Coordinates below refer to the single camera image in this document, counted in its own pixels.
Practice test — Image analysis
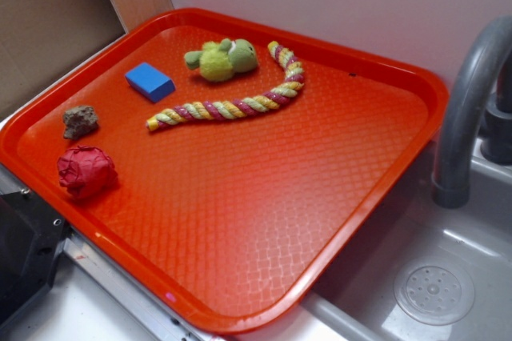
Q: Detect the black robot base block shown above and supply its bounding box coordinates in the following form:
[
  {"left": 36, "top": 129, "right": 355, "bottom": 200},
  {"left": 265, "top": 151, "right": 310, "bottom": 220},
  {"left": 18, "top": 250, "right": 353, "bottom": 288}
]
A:
[{"left": 1, "top": 187, "right": 69, "bottom": 328}]

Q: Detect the grey-brown rock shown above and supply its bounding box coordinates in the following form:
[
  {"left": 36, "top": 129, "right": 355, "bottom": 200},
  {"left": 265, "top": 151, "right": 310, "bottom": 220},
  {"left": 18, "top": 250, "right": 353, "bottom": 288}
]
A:
[{"left": 62, "top": 105, "right": 99, "bottom": 140}]

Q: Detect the orange plastic tray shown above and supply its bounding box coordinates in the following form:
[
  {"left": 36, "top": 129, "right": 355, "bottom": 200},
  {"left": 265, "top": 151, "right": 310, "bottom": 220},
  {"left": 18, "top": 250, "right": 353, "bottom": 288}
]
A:
[{"left": 1, "top": 9, "right": 448, "bottom": 335}]

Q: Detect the green plush toy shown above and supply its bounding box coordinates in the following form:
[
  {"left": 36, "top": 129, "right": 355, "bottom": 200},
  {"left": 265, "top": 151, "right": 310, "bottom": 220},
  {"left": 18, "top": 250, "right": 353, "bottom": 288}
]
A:
[{"left": 184, "top": 38, "right": 259, "bottom": 82}]

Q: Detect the blue rectangular block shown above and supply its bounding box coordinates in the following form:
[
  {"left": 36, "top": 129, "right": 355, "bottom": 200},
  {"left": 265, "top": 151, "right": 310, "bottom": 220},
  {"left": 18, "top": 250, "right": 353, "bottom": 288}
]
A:
[{"left": 125, "top": 62, "right": 176, "bottom": 102}]

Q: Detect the crumpled red paper ball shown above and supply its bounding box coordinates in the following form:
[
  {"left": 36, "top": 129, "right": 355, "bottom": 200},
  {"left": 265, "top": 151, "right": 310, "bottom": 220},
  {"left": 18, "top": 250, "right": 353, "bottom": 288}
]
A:
[{"left": 57, "top": 146, "right": 118, "bottom": 199}]

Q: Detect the grey plastic sink basin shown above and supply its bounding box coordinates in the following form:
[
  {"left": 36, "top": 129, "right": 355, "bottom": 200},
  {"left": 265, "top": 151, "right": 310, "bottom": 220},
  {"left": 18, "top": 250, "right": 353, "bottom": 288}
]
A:
[{"left": 302, "top": 132, "right": 512, "bottom": 341}]

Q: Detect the grey curved faucet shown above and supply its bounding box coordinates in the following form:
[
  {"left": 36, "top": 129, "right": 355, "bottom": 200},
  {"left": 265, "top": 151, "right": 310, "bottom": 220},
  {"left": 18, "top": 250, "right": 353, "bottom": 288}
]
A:
[{"left": 432, "top": 15, "right": 511, "bottom": 208}]

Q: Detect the round sink drain cover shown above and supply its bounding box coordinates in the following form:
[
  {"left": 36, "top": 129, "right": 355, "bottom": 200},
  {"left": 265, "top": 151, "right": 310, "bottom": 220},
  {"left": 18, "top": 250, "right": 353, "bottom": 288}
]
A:
[{"left": 394, "top": 257, "right": 475, "bottom": 326}]

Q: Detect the brown cardboard panel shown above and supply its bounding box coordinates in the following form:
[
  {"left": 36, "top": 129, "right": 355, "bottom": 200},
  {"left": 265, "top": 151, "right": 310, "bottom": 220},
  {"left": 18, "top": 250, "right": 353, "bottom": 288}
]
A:
[{"left": 1, "top": 0, "right": 124, "bottom": 118}]

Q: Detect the multicoloured twisted rope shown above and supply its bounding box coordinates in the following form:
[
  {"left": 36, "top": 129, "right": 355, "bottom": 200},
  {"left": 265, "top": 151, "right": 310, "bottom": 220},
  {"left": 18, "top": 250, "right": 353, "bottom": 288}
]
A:
[{"left": 146, "top": 40, "right": 306, "bottom": 133}]

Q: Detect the dark faucet handle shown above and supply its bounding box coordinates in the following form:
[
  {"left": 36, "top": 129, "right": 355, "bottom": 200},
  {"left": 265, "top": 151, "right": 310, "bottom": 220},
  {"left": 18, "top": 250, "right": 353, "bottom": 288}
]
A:
[{"left": 481, "top": 54, "right": 511, "bottom": 165}]

